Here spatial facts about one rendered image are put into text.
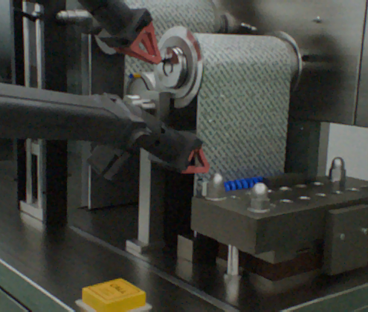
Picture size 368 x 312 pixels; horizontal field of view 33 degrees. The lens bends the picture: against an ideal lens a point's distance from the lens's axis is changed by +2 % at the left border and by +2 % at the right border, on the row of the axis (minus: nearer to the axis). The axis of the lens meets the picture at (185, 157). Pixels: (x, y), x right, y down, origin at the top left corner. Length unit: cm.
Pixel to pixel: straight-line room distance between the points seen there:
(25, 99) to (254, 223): 42
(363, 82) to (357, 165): 294
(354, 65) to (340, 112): 10
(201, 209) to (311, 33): 49
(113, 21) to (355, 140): 325
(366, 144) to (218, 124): 305
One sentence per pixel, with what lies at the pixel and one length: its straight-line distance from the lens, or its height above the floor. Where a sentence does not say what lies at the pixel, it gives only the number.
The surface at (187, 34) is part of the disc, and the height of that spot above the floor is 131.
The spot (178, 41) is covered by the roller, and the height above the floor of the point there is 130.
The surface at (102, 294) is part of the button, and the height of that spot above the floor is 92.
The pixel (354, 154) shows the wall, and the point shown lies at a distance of 421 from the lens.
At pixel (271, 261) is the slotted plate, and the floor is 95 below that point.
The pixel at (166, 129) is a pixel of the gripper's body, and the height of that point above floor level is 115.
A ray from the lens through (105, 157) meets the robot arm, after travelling 102.
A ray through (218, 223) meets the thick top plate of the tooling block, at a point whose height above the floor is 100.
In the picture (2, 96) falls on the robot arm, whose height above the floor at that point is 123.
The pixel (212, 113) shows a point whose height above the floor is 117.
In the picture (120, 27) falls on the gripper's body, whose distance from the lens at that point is 109.
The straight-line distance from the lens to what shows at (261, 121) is 123.
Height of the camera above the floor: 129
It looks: 10 degrees down
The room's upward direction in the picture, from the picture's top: 2 degrees clockwise
